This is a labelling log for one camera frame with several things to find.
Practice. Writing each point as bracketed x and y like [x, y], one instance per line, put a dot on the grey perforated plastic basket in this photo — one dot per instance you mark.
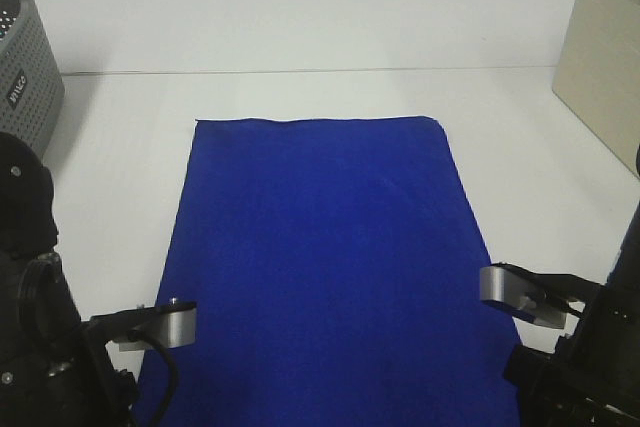
[32, 90]

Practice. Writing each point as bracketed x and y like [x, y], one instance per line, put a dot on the blue towel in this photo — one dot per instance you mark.
[334, 264]

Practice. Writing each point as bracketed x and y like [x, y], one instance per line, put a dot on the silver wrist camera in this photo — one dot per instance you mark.
[171, 325]
[542, 300]

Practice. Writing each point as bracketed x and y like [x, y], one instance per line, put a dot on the beige storage box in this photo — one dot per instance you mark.
[597, 76]

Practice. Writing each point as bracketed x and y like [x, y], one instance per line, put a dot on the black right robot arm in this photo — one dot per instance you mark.
[592, 377]

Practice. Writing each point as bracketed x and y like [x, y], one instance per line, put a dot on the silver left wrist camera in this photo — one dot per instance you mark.
[171, 325]

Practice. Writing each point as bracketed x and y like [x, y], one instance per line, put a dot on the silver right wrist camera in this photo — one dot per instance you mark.
[542, 300]

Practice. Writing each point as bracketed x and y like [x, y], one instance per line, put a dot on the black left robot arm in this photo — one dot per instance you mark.
[46, 375]

